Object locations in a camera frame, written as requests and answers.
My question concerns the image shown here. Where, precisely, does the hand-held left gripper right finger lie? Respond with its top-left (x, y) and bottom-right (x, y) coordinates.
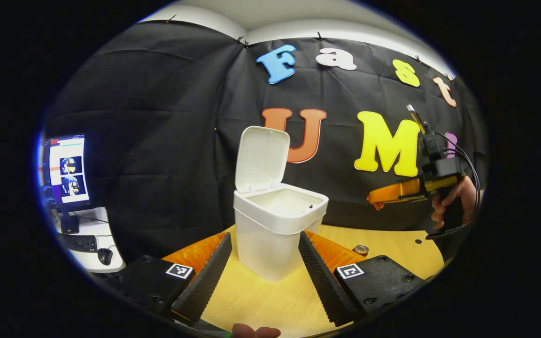
top-left (297, 230), bottom-right (426, 328)

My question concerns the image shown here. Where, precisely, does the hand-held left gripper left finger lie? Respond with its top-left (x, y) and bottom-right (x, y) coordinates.
top-left (106, 231), bottom-right (233, 327)

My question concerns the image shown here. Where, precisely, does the white desktop garbage bin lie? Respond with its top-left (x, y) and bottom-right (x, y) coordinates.
top-left (233, 126), bottom-right (330, 282)

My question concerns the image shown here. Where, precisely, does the wooden desktop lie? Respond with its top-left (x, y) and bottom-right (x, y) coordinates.
top-left (162, 224), bottom-right (445, 338)

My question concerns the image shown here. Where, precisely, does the white side table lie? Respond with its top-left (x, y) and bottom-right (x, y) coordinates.
top-left (50, 207), bottom-right (126, 274)

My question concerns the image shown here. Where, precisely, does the black keyboard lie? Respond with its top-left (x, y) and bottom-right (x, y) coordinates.
top-left (59, 234), bottom-right (98, 253)

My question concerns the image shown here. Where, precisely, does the black backdrop cloth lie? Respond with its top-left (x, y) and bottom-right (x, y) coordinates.
top-left (45, 19), bottom-right (487, 263)

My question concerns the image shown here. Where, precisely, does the computer monitor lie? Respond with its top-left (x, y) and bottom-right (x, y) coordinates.
top-left (40, 134), bottom-right (93, 234)

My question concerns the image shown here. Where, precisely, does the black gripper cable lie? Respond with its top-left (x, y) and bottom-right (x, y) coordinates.
top-left (434, 131), bottom-right (482, 223)

